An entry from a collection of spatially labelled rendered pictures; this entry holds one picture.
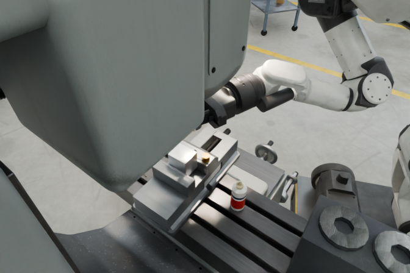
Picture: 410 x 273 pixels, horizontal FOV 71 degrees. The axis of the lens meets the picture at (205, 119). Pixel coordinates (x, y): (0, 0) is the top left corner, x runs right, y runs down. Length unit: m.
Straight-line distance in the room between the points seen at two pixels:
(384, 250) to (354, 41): 0.48
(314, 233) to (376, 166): 1.90
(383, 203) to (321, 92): 0.82
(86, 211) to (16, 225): 1.85
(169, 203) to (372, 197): 0.98
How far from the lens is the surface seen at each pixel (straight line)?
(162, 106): 0.36
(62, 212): 2.14
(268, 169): 1.22
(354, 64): 0.85
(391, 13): 0.76
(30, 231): 0.25
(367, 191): 1.52
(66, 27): 0.25
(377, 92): 0.83
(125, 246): 0.88
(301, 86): 0.74
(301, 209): 1.55
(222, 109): 0.63
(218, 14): 0.44
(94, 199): 2.12
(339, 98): 0.81
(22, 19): 0.25
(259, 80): 0.72
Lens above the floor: 1.65
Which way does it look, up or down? 41 degrees down
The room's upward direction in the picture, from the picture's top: straight up
